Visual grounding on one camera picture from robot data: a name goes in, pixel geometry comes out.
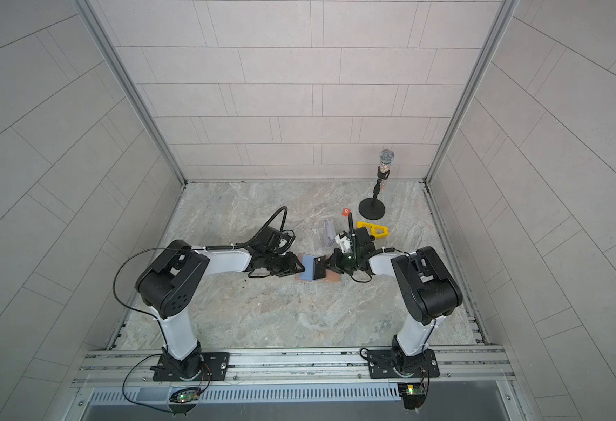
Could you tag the left green circuit board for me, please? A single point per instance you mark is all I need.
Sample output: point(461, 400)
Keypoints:
point(184, 396)

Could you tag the brown leather card holder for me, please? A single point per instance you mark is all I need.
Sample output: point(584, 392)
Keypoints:
point(306, 261)

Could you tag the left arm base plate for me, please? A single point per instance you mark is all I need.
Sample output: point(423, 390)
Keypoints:
point(208, 366)

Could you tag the right circuit board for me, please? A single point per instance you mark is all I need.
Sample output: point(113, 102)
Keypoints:
point(413, 395)

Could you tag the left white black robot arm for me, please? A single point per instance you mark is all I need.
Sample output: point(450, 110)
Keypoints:
point(170, 282)

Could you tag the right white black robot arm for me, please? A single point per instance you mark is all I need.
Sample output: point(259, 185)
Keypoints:
point(427, 287)

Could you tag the perforated vent strip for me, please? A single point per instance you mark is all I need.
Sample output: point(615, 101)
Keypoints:
point(259, 393)

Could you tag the aluminium mounting rail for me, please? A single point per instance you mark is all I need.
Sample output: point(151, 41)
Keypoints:
point(293, 366)

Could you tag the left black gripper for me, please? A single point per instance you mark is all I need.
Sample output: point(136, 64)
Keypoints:
point(290, 266)

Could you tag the yellow triangular plastic piece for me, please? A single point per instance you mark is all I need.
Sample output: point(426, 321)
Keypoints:
point(377, 231)

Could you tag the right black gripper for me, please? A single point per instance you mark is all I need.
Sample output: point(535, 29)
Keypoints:
point(336, 258)

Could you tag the clear acrylic card box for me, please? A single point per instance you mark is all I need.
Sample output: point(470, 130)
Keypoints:
point(323, 235)

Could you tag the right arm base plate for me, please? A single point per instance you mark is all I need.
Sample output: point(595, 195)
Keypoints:
point(392, 363)

